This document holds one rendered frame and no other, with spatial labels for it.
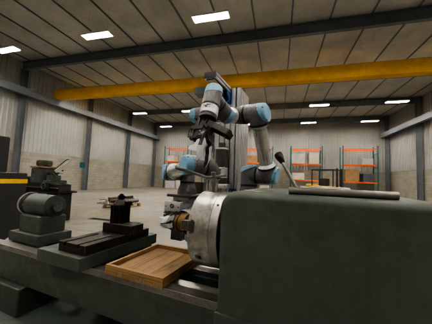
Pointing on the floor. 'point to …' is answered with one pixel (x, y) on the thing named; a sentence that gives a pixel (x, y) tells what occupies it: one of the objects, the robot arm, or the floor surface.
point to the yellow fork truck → (328, 179)
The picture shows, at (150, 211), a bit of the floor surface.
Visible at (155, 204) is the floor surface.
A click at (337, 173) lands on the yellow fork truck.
